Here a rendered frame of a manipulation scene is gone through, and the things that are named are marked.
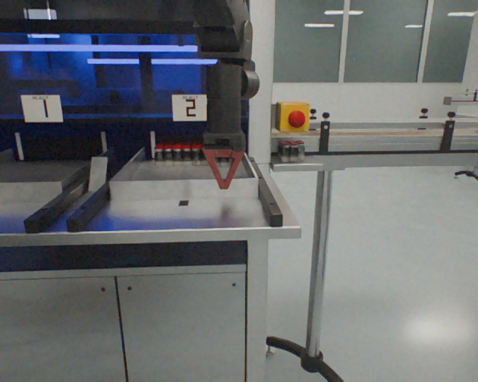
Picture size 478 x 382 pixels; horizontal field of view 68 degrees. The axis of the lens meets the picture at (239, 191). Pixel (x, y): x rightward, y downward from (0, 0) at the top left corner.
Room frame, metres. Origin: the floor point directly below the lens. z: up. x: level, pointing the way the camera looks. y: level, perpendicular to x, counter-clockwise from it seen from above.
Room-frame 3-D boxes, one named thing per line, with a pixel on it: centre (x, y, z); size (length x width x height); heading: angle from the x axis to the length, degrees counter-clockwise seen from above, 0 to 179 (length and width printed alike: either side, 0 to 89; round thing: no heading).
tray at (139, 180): (0.77, 0.11, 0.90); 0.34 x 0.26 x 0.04; 5
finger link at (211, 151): (0.61, 0.03, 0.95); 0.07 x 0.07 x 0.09; 3
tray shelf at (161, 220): (0.69, 0.27, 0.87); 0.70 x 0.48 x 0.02; 94
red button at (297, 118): (0.86, -0.14, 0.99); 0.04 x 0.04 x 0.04; 4
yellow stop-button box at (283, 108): (0.91, -0.13, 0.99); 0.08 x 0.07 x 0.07; 4
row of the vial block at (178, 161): (0.86, 0.12, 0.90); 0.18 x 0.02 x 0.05; 95
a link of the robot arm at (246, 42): (0.65, 0.01, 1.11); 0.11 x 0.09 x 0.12; 157
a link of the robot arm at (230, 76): (0.61, 0.02, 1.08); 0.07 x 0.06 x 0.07; 157
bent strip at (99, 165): (0.62, 0.27, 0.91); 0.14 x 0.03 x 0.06; 3
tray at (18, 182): (0.75, 0.45, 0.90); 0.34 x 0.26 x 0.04; 4
